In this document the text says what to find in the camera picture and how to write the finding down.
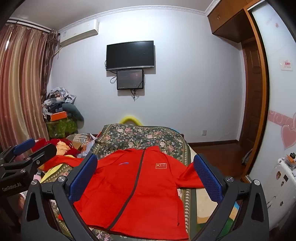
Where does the striped cloth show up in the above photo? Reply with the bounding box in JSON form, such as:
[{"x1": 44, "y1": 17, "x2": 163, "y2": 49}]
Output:
[{"x1": 72, "y1": 133, "x2": 93, "y2": 149}]

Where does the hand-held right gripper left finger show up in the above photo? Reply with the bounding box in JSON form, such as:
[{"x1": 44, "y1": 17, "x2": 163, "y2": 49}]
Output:
[{"x1": 20, "y1": 153, "x2": 99, "y2": 241}]

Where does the yellow inflatable ring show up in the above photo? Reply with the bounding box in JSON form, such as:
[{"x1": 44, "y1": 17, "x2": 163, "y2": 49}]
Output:
[{"x1": 120, "y1": 115, "x2": 142, "y2": 126}]

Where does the black wall television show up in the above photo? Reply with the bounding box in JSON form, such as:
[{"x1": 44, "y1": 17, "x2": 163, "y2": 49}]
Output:
[{"x1": 106, "y1": 40, "x2": 155, "y2": 71}]

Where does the red and white sticker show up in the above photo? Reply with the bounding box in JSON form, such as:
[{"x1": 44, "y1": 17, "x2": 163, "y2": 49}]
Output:
[{"x1": 279, "y1": 59, "x2": 293, "y2": 70}]

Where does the green floral bedspread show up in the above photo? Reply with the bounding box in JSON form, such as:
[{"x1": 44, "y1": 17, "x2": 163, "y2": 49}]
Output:
[{"x1": 42, "y1": 123, "x2": 197, "y2": 241}]

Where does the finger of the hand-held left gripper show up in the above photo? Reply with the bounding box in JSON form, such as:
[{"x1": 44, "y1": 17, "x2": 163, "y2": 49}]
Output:
[
  {"x1": 24, "y1": 143, "x2": 57, "y2": 173},
  {"x1": 12, "y1": 138, "x2": 39, "y2": 157}
]

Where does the green patterned cloth cover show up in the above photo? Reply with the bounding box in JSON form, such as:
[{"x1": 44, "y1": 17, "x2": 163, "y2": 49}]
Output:
[{"x1": 46, "y1": 118, "x2": 78, "y2": 140}]

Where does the red zip jacket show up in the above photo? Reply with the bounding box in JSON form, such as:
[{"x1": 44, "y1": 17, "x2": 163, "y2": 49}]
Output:
[{"x1": 43, "y1": 146, "x2": 205, "y2": 240}]

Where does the red plush parrot toy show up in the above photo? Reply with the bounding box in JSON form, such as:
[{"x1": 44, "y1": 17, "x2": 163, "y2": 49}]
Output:
[{"x1": 35, "y1": 138, "x2": 79, "y2": 163}]

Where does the white air conditioner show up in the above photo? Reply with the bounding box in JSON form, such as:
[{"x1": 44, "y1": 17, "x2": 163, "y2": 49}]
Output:
[{"x1": 59, "y1": 19, "x2": 100, "y2": 47}]

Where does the small black wall monitor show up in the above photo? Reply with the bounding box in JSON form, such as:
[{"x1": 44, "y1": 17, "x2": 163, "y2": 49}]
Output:
[{"x1": 116, "y1": 69, "x2": 145, "y2": 90}]

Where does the white stickered appliance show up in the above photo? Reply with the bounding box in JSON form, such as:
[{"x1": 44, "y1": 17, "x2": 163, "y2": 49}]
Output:
[{"x1": 263, "y1": 157, "x2": 296, "y2": 232}]

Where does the grey cushion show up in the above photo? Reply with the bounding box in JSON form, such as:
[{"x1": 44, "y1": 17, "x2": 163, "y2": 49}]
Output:
[{"x1": 62, "y1": 103, "x2": 84, "y2": 122}]

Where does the yellow cloth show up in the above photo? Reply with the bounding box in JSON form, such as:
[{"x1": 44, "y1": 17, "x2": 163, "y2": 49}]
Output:
[{"x1": 41, "y1": 163, "x2": 61, "y2": 184}]

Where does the brown wooden door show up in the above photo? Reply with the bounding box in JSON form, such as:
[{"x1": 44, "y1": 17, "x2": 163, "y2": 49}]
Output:
[{"x1": 239, "y1": 38, "x2": 263, "y2": 163}]

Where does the white curtain rail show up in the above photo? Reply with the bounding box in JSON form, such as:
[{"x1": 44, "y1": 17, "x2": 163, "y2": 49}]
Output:
[{"x1": 4, "y1": 19, "x2": 53, "y2": 32}]

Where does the pile of clutter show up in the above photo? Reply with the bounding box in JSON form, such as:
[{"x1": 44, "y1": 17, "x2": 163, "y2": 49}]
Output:
[{"x1": 43, "y1": 86, "x2": 77, "y2": 117}]

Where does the cream printed fleece blanket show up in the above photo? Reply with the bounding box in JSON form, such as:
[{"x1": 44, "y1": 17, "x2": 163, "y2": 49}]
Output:
[{"x1": 188, "y1": 148, "x2": 246, "y2": 233}]

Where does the grey bag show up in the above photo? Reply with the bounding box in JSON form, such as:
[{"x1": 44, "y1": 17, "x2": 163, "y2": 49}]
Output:
[{"x1": 243, "y1": 148, "x2": 253, "y2": 165}]

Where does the wooden wardrobe frame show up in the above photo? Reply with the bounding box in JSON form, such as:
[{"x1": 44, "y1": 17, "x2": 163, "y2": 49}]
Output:
[{"x1": 245, "y1": 8, "x2": 271, "y2": 184}]

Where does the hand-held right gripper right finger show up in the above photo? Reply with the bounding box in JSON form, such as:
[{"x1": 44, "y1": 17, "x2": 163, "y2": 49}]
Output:
[{"x1": 193, "y1": 153, "x2": 271, "y2": 241}]

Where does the white heart-print wardrobe door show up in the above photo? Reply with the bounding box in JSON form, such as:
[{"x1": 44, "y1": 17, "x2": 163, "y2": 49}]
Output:
[{"x1": 249, "y1": 0, "x2": 296, "y2": 209}]

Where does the red striped curtain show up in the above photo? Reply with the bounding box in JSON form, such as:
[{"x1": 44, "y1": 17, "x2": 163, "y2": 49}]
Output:
[{"x1": 0, "y1": 23, "x2": 59, "y2": 152}]

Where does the wooden overhead cabinet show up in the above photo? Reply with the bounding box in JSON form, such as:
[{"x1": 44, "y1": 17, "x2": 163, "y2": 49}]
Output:
[{"x1": 207, "y1": 0, "x2": 250, "y2": 44}]

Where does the orange box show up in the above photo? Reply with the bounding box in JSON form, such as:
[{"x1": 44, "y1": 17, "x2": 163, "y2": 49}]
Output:
[{"x1": 49, "y1": 111, "x2": 68, "y2": 121}]

